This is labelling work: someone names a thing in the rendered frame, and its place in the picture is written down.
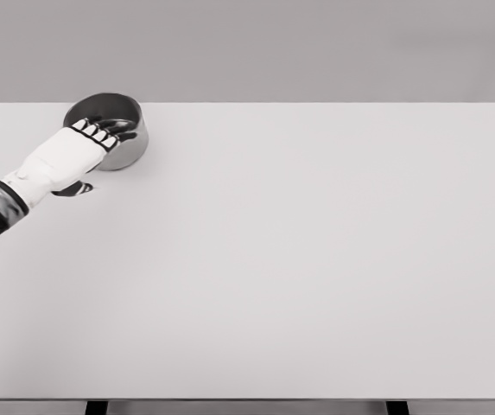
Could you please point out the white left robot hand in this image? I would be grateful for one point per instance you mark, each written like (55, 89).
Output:
(72, 149)

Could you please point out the grey metal pot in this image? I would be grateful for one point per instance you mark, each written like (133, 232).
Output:
(132, 142)

